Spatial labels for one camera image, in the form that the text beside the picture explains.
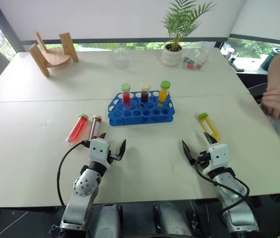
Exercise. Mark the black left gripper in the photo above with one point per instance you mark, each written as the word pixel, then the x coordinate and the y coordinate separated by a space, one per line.
pixel 114 157

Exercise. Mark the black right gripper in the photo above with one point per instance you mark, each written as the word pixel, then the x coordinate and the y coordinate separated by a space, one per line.
pixel 203 158

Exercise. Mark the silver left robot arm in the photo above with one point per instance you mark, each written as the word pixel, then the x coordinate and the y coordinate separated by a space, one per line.
pixel 83 188

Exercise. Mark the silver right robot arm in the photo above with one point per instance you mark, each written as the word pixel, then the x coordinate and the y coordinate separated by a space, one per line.
pixel 234 198

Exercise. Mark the dark red tube cream cap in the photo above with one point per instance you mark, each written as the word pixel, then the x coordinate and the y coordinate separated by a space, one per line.
pixel 145 93
pixel 95 127

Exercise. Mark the yellow tube green cap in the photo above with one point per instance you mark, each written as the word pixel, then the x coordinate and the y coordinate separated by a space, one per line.
pixel 210 126

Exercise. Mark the red tube green cap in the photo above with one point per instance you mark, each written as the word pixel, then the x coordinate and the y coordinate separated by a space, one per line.
pixel 126 95
pixel 77 129

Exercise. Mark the blue test tube rack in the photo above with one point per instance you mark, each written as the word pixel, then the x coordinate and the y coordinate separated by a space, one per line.
pixel 140 112

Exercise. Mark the orange tube green cap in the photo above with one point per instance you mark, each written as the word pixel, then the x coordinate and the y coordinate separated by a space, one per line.
pixel 163 93

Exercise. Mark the grey chair back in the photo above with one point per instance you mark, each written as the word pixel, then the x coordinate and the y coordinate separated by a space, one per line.
pixel 258 93

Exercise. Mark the clear glass bowl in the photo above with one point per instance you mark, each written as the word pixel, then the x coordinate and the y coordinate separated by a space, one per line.
pixel 121 59

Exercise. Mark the clear bag of small parts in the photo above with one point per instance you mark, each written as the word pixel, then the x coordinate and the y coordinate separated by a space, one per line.
pixel 195 58

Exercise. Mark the white plant pot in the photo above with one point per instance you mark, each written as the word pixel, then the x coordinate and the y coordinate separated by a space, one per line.
pixel 171 56

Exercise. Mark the white cup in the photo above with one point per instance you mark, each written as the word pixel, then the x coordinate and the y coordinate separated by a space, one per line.
pixel 229 54

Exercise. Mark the wooden curved stand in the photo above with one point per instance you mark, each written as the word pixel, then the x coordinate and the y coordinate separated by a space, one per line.
pixel 55 55

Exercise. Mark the teal round container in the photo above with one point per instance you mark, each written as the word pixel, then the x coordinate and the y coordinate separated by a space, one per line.
pixel 271 59

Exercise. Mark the green palm plant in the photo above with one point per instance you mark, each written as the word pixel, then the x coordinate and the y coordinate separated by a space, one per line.
pixel 182 19

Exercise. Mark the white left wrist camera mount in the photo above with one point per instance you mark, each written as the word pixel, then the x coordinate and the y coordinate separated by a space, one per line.
pixel 99 150

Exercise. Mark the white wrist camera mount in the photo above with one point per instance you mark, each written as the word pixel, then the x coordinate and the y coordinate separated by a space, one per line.
pixel 99 150
pixel 218 156

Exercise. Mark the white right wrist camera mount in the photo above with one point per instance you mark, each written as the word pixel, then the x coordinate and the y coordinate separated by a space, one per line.
pixel 218 156

